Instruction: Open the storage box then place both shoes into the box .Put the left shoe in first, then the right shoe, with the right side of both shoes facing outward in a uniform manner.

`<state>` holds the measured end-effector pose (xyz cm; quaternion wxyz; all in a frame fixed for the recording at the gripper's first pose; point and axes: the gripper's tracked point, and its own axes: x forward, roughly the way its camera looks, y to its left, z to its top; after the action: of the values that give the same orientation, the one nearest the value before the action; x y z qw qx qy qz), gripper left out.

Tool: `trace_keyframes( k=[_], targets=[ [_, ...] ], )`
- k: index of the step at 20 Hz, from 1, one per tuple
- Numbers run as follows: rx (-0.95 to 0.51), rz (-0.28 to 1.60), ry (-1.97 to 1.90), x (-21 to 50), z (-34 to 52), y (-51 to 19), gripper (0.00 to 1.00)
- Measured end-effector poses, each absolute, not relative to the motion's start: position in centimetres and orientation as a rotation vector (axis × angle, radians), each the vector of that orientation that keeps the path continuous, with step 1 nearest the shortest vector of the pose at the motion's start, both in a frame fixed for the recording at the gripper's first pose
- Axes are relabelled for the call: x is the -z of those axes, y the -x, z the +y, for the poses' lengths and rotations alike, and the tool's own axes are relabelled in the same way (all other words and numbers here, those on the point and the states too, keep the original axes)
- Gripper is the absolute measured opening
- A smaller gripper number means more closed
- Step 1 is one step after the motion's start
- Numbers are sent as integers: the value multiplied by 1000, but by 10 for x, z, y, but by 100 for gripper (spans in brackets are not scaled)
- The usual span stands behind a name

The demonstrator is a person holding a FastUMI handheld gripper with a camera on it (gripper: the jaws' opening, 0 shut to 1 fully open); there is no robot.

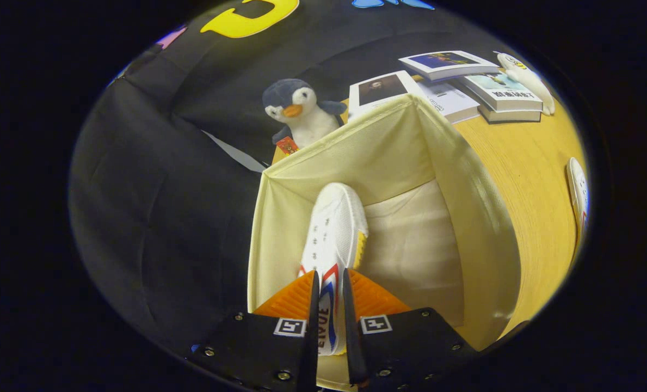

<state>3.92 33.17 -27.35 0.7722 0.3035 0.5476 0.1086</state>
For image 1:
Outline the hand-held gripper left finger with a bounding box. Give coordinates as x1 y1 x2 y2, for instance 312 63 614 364
186 270 321 392

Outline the book with blue picture cover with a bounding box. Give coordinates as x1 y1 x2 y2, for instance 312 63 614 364
398 50 501 82

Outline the grey penguin plush toy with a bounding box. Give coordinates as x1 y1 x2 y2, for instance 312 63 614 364
262 78 349 156

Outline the thick grey book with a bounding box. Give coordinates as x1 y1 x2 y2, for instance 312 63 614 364
478 103 543 124

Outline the beige fabric storage box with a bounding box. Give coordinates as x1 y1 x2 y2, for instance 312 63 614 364
247 93 522 392

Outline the white duck plush toy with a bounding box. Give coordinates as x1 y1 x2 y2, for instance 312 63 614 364
494 51 557 117

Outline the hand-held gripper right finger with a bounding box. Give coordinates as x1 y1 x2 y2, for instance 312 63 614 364
342 268 479 390

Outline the white book with text cover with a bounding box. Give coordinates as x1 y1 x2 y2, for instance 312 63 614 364
417 79 482 125

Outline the white book with portrait cover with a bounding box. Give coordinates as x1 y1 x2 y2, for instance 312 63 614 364
348 70 425 122

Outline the white canvas shoe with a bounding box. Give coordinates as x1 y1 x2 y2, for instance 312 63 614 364
298 182 369 358
566 157 591 241

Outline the thick book with teal cover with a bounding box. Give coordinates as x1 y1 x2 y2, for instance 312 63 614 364
458 72 545 113

